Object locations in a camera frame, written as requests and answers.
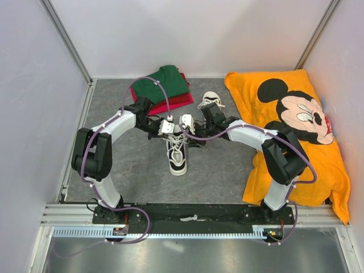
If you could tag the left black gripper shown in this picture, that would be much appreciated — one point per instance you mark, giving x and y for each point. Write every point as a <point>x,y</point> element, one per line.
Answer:
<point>156,134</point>

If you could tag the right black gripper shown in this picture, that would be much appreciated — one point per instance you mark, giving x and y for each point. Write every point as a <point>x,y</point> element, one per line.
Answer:
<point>196,143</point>

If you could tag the white shoelace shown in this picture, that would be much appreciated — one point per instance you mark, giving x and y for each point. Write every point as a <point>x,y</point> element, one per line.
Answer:
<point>176,142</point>

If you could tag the black white sneaker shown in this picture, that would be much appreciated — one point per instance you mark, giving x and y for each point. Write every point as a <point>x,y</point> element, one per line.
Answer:
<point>177,161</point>
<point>209,98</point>

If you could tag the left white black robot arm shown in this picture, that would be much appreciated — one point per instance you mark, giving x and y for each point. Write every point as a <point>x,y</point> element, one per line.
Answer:
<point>92,156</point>

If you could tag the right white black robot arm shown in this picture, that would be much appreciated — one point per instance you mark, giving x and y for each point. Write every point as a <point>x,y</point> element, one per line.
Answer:
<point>282,153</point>

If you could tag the pink folded t-shirt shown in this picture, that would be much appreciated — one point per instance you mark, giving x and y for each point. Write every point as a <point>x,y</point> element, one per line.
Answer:
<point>162,107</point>

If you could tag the black white sneaker tied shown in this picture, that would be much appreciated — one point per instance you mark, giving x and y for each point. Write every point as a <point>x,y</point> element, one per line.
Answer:
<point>209,98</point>

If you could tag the dark red folded t-shirt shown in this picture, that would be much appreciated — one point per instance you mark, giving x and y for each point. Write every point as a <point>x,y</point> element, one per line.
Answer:
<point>182,99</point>

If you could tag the green folded t-shirt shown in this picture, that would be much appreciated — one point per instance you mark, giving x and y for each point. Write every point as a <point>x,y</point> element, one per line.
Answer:
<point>167,85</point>

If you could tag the orange Mickey Mouse pillow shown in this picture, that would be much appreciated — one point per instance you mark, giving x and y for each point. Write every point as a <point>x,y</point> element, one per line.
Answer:
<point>274,100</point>

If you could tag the white tape scrap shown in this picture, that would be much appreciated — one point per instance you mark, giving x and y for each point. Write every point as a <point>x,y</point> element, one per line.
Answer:
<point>194,218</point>

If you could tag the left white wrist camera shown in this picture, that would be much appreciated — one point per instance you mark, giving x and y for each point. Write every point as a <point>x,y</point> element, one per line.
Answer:
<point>166,127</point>

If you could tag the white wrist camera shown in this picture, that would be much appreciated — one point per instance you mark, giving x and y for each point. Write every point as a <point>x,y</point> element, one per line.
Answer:
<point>186,122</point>
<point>166,127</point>

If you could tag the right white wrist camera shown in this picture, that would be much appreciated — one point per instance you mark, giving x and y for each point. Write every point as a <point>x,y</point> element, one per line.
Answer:
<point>186,122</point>

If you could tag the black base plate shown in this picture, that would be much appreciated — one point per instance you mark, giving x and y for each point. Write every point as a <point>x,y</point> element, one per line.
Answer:
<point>220,217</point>

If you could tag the grey slotted cable duct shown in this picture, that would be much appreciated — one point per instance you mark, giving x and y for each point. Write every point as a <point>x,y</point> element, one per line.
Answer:
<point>109,233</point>

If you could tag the left aluminium corner post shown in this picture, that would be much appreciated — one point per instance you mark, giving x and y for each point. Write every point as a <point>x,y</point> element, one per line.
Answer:
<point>66,39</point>

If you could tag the aluminium corner post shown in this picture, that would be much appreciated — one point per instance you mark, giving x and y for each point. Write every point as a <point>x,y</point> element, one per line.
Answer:
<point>319,30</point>
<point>66,39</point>

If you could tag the right aluminium corner post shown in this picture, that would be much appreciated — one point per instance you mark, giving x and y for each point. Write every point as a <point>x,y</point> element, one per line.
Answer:
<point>319,30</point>

